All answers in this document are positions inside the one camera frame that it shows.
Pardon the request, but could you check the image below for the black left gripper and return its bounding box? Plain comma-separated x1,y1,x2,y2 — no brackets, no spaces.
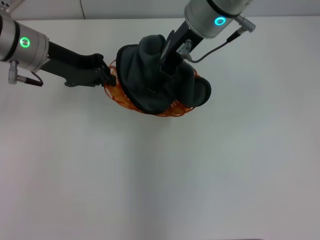
40,40,117,88

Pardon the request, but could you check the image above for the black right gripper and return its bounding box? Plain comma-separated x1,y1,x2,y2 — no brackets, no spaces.
147,21,204,97

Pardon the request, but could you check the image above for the dark grey towel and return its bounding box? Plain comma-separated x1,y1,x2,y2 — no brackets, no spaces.
116,34,212,116

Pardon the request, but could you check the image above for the orange woven plastic basket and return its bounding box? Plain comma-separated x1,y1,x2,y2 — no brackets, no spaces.
103,58,201,119

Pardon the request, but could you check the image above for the grey right arm cable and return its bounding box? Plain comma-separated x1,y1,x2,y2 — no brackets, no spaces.
183,14,258,64

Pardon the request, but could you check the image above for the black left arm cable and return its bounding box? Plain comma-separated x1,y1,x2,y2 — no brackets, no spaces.
7,60,44,88

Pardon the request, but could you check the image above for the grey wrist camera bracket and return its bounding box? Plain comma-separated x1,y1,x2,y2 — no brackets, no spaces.
0,0,26,16

